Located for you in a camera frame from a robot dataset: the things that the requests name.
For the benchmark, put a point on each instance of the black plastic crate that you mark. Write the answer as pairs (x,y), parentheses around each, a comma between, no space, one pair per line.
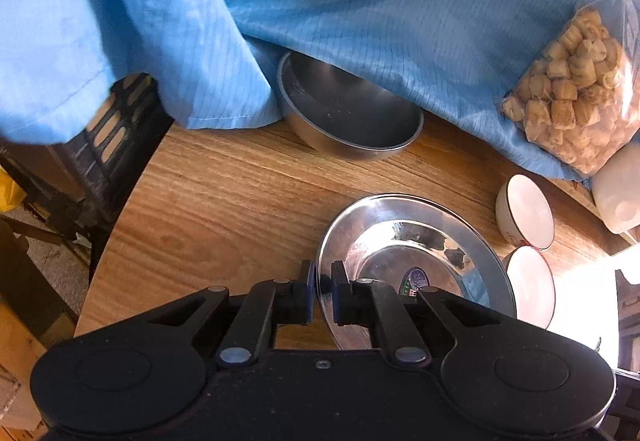
(107,156)

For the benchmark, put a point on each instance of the white bowl with red rim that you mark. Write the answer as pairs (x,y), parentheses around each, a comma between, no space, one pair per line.
(527,211)
(532,283)

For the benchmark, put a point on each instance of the yellow object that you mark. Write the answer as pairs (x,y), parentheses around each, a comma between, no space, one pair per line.
(9,193)

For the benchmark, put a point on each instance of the clear bag of snack pieces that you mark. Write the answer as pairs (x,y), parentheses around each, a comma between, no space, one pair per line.
(575,86)

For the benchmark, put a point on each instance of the stainless steel plate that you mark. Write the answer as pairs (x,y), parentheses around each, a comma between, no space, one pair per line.
(400,241)

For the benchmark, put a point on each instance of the stainless steel bowl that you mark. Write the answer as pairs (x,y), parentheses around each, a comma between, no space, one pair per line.
(345,116)

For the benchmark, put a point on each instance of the white container with blue lid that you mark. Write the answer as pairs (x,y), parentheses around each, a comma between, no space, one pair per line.
(620,196)

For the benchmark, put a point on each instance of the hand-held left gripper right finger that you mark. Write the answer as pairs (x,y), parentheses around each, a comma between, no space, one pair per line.
(339,291)

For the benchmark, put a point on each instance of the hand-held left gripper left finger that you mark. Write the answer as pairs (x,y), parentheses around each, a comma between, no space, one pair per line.
(307,288)

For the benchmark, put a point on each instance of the cardboard box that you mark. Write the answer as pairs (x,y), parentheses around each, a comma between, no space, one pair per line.
(25,371)

